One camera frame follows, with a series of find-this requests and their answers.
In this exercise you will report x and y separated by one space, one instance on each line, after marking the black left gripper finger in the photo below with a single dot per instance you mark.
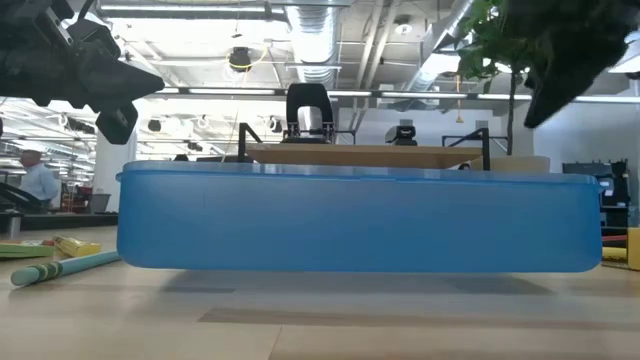
115 82
119 125

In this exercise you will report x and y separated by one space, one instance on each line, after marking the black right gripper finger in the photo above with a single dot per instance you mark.
565 85

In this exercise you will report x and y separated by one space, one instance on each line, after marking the yellow green crayon box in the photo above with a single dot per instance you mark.
634 250

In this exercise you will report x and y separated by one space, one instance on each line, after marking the blue plastic pencil case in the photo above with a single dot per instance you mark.
350 220

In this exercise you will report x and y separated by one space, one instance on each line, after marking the green leafy plant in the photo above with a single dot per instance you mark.
487 50

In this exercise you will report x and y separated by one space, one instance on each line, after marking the white plant pot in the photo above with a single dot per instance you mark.
525 164

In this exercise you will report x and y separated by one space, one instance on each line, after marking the person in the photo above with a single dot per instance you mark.
37 180

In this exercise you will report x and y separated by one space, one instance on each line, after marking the black background workstation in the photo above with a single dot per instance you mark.
595 190

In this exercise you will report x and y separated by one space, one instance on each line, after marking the black hole punch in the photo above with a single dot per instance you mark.
310 100

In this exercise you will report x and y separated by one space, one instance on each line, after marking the wooden riser shelf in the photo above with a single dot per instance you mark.
360 156

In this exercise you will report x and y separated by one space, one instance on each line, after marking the black ceiling camera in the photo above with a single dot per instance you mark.
240 57

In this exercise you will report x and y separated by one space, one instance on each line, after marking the silver ventilation duct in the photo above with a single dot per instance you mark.
312 40

